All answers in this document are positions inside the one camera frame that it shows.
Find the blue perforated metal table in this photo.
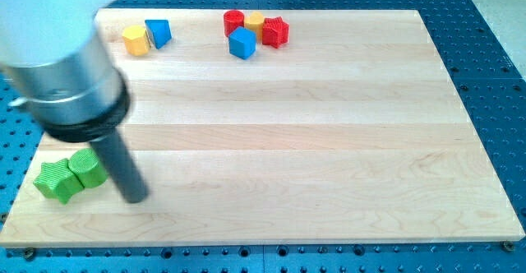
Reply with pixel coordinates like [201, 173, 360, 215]
[1, 0, 525, 272]

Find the red cylinder block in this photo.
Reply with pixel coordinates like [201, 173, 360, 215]
[223, 10, 245, 37]

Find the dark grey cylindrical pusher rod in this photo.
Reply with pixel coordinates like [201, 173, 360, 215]
[89, 130, 149, 203]

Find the green cylinder block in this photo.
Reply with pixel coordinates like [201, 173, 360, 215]
[68, 148, 108, 188]

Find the green star block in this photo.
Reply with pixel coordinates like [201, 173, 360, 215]
[33, 159, 84, 205]

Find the light wooden board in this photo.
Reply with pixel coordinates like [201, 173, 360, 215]
[1, 9, 524, 248]

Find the blue triangle block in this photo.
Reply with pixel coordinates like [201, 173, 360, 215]
[145, 20, 172, 49]

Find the blue cube block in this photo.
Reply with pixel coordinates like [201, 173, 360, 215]
[228, 26, 256, 59]

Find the yellow heart block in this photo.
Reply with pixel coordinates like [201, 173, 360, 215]
[244, 12, 265, 43]

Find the red star block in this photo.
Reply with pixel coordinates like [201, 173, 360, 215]
[262, 16, 289, 49]

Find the yellow hexagon block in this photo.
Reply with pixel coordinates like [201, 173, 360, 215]
[122, 25, 150, 56]

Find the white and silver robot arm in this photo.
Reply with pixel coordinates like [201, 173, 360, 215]
[1, 0, 148, 203]

